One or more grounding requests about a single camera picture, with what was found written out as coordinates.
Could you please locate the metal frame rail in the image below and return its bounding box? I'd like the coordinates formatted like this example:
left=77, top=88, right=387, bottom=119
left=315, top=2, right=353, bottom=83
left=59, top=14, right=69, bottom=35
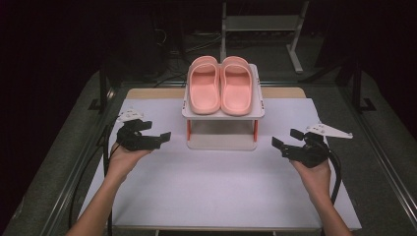
left=38, top=88, right=116, bottom=236
left=340, top=86, right=417, bottom=229

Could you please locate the white metal stand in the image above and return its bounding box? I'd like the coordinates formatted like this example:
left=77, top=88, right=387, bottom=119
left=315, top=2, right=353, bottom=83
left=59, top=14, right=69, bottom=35
left=219, top=0, right=310, bottom=75

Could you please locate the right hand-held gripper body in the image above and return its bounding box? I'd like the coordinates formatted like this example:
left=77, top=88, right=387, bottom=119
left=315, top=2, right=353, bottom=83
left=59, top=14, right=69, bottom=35
left=280, top=122, right=354, bottom=169

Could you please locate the person's right hand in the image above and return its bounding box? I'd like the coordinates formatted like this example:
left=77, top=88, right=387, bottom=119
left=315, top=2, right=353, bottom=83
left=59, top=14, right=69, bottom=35
left=289, top=158, right=332, bottom=199

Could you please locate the white two-tier shoe rack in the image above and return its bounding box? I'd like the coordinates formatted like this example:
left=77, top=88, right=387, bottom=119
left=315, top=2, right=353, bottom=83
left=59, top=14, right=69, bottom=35
left=181, top=63, right=267, bottom=151

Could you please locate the person's left hand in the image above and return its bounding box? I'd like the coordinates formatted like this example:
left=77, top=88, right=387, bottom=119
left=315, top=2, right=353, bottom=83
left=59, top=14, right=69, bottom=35
left=106, top=142, right=152, bottom=184

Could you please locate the black metal stand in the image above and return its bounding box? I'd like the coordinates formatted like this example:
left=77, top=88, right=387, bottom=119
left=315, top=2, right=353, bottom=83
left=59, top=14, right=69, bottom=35
left=88, top=63, right=116, bottom=115
left=351, top=62, right=379, bottom=115

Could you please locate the bundle of black floor cables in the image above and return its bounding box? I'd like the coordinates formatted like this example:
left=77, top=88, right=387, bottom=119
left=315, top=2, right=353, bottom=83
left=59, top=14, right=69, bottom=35
left=151, top=28, right=224, bottom=89

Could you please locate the white table mat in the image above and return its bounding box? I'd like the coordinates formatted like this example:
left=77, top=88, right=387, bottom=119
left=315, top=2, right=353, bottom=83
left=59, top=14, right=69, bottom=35
left=78, top=97, right=363, bottom=231

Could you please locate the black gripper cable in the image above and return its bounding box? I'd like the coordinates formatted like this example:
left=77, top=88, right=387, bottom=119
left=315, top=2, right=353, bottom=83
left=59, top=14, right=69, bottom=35
left=67, top=122, right=120, bottom=236
left=321, top=149, right=343, bottom=236

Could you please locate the pink foam slipper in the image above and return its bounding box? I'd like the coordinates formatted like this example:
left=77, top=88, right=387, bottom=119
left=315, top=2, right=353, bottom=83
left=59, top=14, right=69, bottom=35
left=219, top=55, right=254, bottom=117
left=186, top=55, right=222, bottom=116

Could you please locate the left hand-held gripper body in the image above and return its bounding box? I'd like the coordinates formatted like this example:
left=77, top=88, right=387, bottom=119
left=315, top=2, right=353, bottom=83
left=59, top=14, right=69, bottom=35
left=115, top=109, right=163, bottom=152

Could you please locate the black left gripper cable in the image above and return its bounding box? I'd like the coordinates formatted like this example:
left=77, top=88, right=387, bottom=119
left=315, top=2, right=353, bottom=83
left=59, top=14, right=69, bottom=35
left=67, top=122, right=120, bottom=236

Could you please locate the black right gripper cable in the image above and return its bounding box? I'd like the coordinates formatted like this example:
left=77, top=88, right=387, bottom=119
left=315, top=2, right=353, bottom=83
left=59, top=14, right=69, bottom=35
left=321, top=149, right=343, bottom=236

